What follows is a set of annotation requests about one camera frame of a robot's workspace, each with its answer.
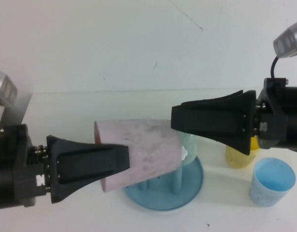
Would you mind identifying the black right camera cable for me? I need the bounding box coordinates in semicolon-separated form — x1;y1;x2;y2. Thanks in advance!
270;56;281;79

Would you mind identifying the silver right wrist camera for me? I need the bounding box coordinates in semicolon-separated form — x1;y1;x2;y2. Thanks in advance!
273;19;297;58

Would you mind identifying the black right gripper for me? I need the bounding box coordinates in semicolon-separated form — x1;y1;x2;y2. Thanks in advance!
171;90;288;155

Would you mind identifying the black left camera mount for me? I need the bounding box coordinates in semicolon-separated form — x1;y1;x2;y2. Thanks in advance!
0;124;28;145

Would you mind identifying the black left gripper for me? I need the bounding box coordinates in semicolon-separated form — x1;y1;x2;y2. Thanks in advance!
14;135;131;208

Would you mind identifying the yellow plastic cup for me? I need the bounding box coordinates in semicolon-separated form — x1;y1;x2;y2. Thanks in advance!
225;135;260;169

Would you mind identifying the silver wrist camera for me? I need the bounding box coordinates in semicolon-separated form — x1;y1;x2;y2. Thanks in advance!
0;69;18;107
273;19;297;58

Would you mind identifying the blue plastic cup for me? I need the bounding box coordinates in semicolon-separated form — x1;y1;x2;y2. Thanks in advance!
250;157;297;208

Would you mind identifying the green plastic cup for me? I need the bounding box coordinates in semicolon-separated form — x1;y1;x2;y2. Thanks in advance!
178;131;197;167

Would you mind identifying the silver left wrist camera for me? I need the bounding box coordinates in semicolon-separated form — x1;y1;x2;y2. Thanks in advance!
0;69;18;107

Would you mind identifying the pink plastic cup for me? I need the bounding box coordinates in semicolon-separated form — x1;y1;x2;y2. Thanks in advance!
94;119;183;193

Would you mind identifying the blue cup stand with posts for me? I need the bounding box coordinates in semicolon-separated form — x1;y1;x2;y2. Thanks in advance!
123;146;204;212

